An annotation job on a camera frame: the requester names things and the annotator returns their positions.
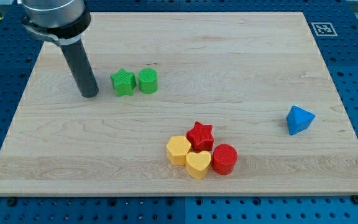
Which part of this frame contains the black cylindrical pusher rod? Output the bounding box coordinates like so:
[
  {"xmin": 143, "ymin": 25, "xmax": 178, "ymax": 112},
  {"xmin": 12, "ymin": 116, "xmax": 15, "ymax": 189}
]
[{"xmin": 60, "ymin": 39, "xmax": 99, "ymax": 98}]

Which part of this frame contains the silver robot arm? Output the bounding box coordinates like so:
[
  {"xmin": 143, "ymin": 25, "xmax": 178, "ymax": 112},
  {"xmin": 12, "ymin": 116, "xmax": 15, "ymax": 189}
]
[{"xmin": 17, "ymin": 0, "xmax": 99, "ymax": 98}]

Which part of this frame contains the green star block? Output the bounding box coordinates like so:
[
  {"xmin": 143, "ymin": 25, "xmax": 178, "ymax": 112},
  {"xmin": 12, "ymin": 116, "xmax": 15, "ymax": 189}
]
[{"xmin": 110, "ymin": 68, "xmax": 137, "ymax": 96}]

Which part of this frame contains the red star block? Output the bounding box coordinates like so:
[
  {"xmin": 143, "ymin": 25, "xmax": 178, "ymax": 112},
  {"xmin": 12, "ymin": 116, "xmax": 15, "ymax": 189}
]
[{"xmin": 186, "ymin": 121, "xmax": 214, "ymax": 151}]

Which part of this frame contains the green cylinder block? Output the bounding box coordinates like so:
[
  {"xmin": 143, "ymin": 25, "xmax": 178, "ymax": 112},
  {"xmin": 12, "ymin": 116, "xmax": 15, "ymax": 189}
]
[{"xmin": 138, "ymin": 68, "xmax": 158, "ymax": 94}]

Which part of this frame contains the light wooden board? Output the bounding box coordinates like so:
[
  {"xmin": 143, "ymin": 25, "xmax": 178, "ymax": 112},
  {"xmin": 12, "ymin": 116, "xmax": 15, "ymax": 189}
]
[{"xmin": 0, "ymin": 12, "xmax": 358, "ymax": 197}]

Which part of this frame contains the yellow hexagon block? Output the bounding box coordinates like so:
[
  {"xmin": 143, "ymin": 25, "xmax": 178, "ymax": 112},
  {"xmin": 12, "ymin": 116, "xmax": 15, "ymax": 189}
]
[{"xmin": 166, "ymin": 136, "xmax": 191, "ymax": 166}]

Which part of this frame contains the yellow heart block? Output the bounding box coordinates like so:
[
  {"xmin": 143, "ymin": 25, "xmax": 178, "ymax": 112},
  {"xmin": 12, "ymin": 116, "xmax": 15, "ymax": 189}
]
[{"xmin": 185, "ymin": 151, "xmax": 212, "ymax": 179}]

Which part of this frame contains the red cylinder block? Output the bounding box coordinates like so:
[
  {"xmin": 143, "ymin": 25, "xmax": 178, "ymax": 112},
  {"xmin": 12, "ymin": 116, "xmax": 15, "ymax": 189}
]
[{"xmin": 212, "ymin": 144, "xmax": 238, "ymax": 175}]

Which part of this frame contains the blue triangular block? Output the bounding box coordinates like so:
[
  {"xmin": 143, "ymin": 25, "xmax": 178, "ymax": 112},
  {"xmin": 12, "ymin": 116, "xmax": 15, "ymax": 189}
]
[{"xmin": 287, "ymin": 105, "xmax": 315, "ymax": 135}]

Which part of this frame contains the white fiducial marker tag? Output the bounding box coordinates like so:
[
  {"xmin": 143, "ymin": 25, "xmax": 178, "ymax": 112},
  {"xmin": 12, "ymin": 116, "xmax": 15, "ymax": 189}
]
[{"xmin": 311, "ymin": 22, "xmax": 337, "ymax": 37}]

